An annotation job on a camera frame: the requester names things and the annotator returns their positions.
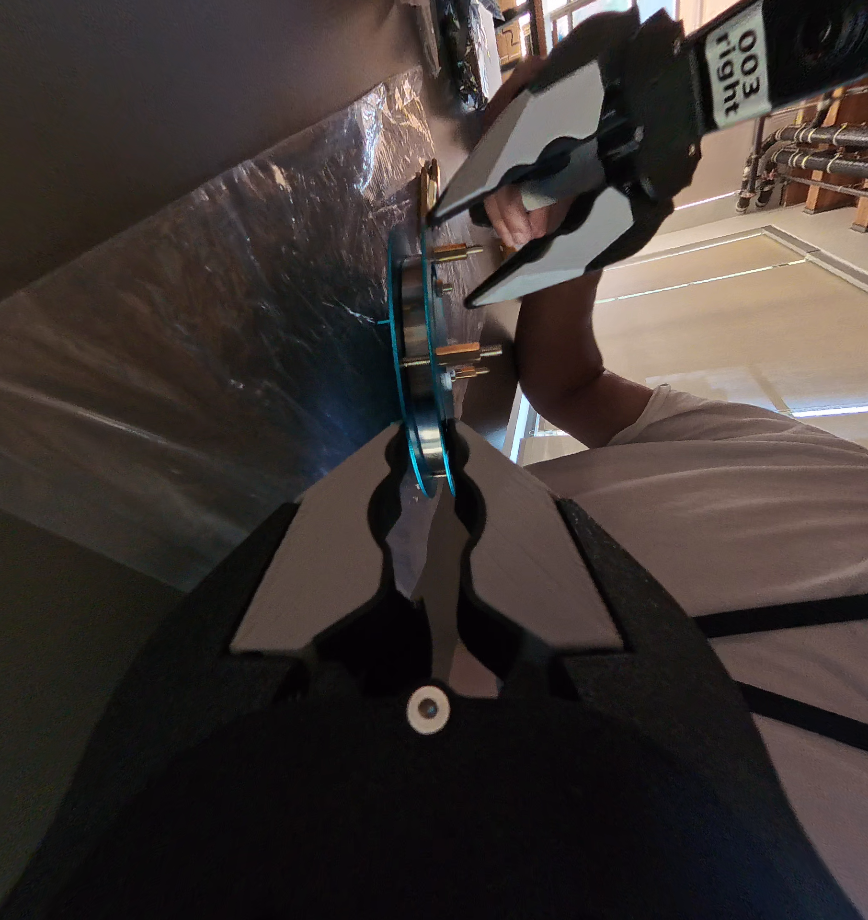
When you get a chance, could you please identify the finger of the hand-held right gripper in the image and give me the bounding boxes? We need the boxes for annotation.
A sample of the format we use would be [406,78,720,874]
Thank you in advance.
[465,185,636,310]
[427,61,609,225]

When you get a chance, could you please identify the silver antistatic bag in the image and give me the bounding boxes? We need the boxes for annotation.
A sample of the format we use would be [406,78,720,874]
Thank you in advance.
[437,0,507,112]

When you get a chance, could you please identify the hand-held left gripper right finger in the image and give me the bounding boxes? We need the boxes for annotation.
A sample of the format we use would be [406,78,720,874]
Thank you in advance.
[445,420,625,651]

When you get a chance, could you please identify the grey desk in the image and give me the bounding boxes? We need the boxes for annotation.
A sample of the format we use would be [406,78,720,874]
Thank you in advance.
[0,0,521,920]

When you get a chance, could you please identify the person's right hand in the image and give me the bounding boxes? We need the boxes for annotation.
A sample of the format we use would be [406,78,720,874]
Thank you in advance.
[477,57,573,250]

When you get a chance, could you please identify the person's right forearm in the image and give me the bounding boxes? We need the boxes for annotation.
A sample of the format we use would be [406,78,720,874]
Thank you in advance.
[513,269,654,450]

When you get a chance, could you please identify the large clear plastic bag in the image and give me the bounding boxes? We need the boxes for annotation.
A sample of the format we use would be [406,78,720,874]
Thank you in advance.
[0,68,435,594]

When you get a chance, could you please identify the blue round metal base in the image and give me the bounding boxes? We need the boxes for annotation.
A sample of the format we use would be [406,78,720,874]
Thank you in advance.
[387,226,503,500]

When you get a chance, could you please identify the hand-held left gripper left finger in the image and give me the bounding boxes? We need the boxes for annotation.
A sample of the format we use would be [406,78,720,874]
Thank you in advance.
[229,420,406,655]

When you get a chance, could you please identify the black strap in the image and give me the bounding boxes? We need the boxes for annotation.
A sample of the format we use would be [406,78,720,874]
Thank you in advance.
[696,589,868,763]

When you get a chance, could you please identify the black ceiling pipe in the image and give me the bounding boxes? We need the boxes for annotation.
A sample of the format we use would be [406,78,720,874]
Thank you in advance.
[738,147,868,213]
[761,124,868,150]

